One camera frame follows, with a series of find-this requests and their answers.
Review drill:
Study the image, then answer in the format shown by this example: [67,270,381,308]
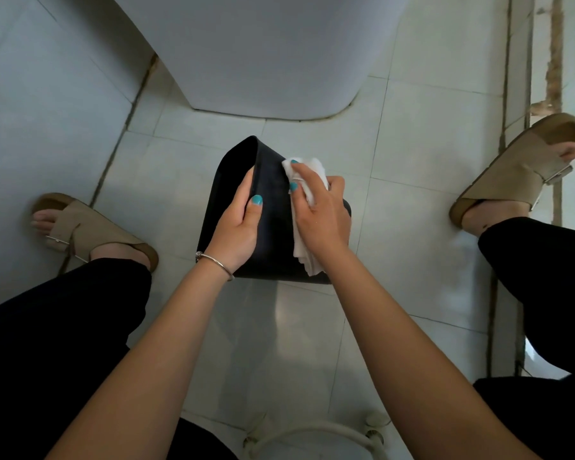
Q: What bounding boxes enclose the person's left hand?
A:
[203,167,265,275]

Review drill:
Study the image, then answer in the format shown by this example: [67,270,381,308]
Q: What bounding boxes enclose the person's right hand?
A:
[288,160,353,258]

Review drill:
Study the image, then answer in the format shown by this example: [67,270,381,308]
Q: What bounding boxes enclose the black plastic waste bin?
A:
[195,135,352,285]

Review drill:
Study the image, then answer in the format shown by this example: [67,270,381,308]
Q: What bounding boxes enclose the white cleaning cloth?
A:
[281,157,330,277]

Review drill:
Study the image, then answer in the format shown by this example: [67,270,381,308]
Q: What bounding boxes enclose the person's right forearm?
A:
[323,243,542,460]

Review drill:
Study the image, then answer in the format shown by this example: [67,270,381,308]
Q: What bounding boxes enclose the person's left forearm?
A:
[45,261,233,460]

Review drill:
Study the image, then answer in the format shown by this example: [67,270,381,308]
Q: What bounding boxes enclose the person's left beige sandal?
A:
[30,192,160,273]

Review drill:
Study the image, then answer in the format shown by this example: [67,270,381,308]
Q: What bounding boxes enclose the person's beige sandal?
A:
[30,192,160,273]
[448,112,575,237]

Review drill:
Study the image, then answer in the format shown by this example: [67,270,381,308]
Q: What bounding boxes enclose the person's right beige sandal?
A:
[448,112,575,237]

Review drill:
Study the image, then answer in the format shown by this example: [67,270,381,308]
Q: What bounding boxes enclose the person's black trousers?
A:
[0,217,575,460]

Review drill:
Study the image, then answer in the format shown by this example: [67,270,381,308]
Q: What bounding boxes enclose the white toilet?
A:
[110,0,412,122]

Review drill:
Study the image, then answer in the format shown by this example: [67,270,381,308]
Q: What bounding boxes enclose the white door threshold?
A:
[486,0,575,379]

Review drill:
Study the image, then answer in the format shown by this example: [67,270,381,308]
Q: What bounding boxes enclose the silver bracelet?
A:
[195,251,236,282]

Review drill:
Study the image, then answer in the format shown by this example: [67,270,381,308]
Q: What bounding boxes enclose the white curved plastic strap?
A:
[241,410,393,460]

